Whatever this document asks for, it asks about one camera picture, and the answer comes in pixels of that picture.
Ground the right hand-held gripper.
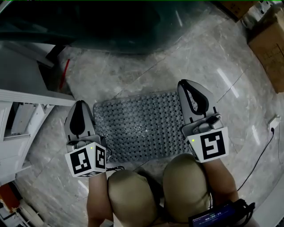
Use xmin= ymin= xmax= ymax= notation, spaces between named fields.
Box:
xmin=177 ymin=79 xmax=230 ymax=164

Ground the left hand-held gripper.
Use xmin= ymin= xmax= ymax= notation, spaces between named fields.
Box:
xmin=64 ymin=100 xmax=107 ymax=178

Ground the grey bumpy bath mat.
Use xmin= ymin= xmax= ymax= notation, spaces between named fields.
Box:
xmin=93 ymin=89 xmax=194 ymax=164

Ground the dark green bathtub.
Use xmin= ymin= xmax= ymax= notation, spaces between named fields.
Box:
xmin=0 ymin=0 xmax=214 ymax=55

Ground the person's right forearm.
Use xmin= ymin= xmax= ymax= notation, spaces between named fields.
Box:
xmin=201 ymin=157 xmax=240 ymax=206

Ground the person's left forearm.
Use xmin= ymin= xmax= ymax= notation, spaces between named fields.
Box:
xmin=87 ymin=172 xmax=114 ymax=227

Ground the white flat panel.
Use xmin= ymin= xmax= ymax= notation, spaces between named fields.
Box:
xmin=0 ymin=41 xmax=56 ymax=92

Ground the white shelf unit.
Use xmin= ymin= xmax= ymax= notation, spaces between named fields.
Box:
xmin=0 ymin=88 xmax=76 ymax=185

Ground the white power socket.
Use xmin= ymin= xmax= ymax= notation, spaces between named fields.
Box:
xmin=268 ymin=114 xmax=282 ymax=132

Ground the person's right leg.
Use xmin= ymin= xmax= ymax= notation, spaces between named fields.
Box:
xmin=162 ymin=153 xmax=214 ymax=224

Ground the person's leg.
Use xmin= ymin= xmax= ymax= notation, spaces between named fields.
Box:
xmin=162 ymin=153 xmax=214 ymax=224
xmin=107 ymin=170 xmax=161 ymax=227

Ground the person's left leg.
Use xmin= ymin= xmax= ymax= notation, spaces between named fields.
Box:
xmin=107 ymin=170 xmax=161 ymax=227

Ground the large brown cardboard box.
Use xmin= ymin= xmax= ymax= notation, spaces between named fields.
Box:
xmin=247 ymin=6 xmax=284 ymax=94

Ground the orange box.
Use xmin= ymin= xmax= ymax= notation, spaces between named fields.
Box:
xmin=0 ymin=183 xmax=21 ymax=214

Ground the small brown cardboard box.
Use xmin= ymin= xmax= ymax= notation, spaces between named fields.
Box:
xmin=212 ymin=0 xmax=260 ymax=22

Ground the black device with screen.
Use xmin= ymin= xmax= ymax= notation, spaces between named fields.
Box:
xmin=188 ymin=202 xmax=234 ymax=227

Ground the red strap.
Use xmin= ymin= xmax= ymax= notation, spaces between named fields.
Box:
xmin=59 ymin=58 xmax=71 ymax=90

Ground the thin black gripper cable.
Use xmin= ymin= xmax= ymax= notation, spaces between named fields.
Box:
xmin=105 ymin=165 xmax=125 ymax=173

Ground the long black power cable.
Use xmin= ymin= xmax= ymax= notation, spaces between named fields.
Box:
xmin=236 ymin=127 xmax=276 ymax=192

